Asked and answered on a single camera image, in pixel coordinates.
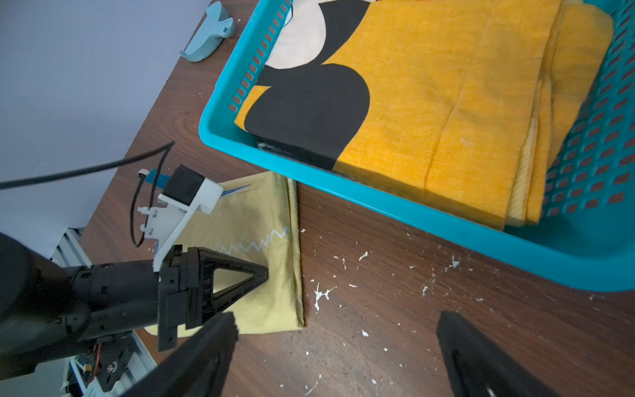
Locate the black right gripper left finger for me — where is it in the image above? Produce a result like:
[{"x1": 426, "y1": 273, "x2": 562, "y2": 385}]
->
[{"x1": 125, "y1": 313, "x2": 238, "y2": 396}]

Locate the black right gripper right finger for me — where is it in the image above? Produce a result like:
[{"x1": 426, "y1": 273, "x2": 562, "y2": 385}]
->
[{"x1": 437, "y1": 311, "x2": 557, "y2": 396}]

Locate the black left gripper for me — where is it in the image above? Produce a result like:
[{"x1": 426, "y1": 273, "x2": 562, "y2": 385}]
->
[{"x1": 66, "y1": 246, "x2": 269, "y2": 351}]

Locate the orange patterned pillowcase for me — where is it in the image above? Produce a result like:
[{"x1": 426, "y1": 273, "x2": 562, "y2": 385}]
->
[{"x1": 235, "y1": 1, "x2": 614, "y2": 230}]

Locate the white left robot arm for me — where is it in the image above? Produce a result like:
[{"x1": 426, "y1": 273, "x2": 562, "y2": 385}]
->
[{"x1": 1, "y1": 236, "x2": 269, "y2": 380}]

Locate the olive yellow zigzag pillowcase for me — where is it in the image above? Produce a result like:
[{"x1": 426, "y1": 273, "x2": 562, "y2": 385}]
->
[{"x1": 176, "y1": 171, "x2": 304, "y2": 334}]

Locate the teal plastic perforated basket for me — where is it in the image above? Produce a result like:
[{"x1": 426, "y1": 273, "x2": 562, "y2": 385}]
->
[{"x1": 199, "y1": 1, "x2": 634, "y2": 292}]

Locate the light blue dustpan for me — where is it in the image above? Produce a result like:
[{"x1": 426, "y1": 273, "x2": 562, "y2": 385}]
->
[{"x1": 180, "y1": 1, "x2": 236, "y2": 63}]

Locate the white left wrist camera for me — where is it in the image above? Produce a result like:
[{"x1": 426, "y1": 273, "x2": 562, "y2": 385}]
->
[{"x1": 137, "y1": 165, "x2": 224, "y2": 273}]

